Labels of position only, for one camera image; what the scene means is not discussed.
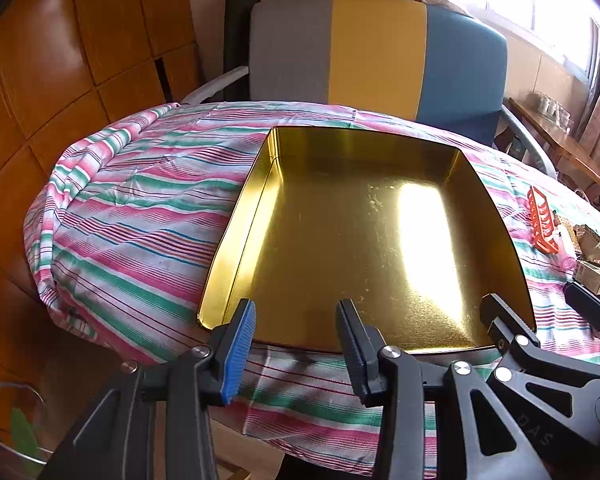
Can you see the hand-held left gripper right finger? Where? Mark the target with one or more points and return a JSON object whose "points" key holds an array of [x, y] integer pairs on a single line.
{"points": [[355, 345]]}

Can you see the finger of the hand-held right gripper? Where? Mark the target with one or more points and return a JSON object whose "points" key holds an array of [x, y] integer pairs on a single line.
{"points": [[502, 317], [592, 310]]}

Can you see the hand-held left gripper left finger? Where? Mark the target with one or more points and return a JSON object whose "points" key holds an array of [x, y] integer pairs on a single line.
{"points": [[240, 345]]}

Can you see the silver orange snack packet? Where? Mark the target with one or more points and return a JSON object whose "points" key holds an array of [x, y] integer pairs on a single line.
{"points": [[592, 242]]}

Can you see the gold metal tin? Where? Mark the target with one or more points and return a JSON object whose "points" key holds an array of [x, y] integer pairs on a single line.
{"points": [[355, 235]]}

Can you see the orange plastic rack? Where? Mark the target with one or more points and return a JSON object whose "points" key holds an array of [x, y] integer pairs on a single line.
{"points": [[540, 220]]}

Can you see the pink green striped tablecloth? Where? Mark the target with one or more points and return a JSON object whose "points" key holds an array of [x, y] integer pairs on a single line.
{"points": [[145, 200]]}

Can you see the wooden side table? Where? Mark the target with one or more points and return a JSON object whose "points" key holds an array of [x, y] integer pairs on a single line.
{"points": [[555, 135]]}

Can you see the tray of white cups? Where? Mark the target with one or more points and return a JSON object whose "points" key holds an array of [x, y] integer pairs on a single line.
{"points": [[552, 107]]}

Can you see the grey yellow blue armchair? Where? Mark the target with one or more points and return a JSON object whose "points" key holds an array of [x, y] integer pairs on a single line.
{"points": [[375, 50]]}

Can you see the window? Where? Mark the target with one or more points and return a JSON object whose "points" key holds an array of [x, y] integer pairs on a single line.
{"points": [[520, 0]]}

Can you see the wooden panelled cabinet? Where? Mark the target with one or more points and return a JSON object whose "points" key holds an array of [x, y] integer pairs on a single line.
{"points": [[55, 60]]}

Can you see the wooden table frame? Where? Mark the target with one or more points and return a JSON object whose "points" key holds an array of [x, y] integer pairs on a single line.
{"points": [[230, 440]]}

